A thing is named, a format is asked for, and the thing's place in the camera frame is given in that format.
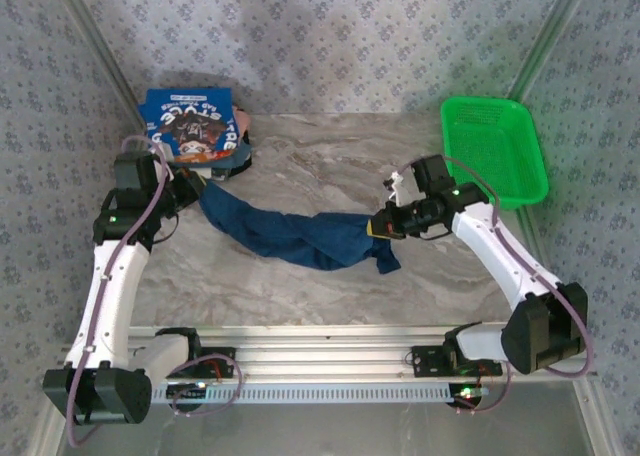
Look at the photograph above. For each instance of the green plastic basket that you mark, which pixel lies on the green plastic basket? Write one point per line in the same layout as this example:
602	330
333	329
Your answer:
495	146

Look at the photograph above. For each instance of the aluminium rail base frame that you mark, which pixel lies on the aluminium rail base frame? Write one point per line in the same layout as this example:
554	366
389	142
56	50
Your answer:
325	356

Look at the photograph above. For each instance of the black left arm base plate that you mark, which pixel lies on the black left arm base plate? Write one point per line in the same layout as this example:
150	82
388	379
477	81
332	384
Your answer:
225	365

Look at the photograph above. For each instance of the denim blue t-shirt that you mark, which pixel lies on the denim blue t-shirt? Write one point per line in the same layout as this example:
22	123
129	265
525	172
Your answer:
240	156

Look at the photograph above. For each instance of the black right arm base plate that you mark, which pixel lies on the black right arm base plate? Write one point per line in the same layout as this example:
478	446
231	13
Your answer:
425	363

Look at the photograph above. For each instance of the pile of colourful clothes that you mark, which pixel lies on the pile of colourful clothes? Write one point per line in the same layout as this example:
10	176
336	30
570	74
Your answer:
235	172

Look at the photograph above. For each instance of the bright blue lettered t-shirt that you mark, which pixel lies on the bright blue lettered t-shirt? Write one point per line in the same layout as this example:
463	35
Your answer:
165	111

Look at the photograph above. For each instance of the aluminium lower frame leg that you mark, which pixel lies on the aluminium lower frame leg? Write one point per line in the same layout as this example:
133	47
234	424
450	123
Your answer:
599	426
42	441

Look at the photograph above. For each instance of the navy blue t-shirt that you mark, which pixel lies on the navy blue t-shirt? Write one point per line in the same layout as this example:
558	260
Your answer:
310	241

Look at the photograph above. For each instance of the pink t-shirt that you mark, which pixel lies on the pink t-shirt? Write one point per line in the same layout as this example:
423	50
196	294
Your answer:
244	123

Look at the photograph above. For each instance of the aluminium upright frame post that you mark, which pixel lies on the aluminium upright frame post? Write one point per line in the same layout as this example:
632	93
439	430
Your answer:
103	51
552	36

